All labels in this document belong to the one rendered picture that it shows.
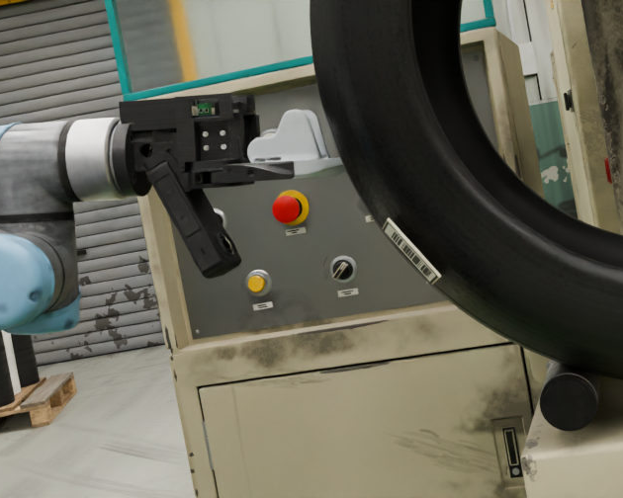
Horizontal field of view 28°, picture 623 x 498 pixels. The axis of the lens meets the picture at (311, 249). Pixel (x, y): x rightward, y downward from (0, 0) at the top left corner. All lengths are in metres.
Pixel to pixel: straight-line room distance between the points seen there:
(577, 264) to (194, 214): 0.35
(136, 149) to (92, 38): 9.44
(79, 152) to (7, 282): 0.17
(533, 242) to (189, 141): 0.32
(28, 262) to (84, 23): 9.57
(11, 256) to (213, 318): 0.88
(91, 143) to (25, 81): 9.54
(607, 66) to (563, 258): 0.44
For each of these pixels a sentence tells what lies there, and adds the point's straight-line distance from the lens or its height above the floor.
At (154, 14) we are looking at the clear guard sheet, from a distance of 1.84.
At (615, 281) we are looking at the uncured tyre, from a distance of 0.93.
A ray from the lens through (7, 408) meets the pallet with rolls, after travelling 7.43.
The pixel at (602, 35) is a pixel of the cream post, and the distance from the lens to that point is 1.34.
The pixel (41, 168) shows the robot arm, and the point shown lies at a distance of 1.14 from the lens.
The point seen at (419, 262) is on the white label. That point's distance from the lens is 0.96.
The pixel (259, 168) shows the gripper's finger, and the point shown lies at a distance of 1.06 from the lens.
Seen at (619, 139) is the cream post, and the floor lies 1.09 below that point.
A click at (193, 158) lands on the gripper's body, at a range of 1.08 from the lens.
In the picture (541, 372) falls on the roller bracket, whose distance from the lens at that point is 1.34.
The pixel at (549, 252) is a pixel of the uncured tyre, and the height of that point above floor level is 1.02.
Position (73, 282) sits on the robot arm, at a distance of 1.16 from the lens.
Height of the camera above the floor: 1.11
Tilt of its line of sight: 3 degrees down
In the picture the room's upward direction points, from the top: 10 degrees counter-clockwise
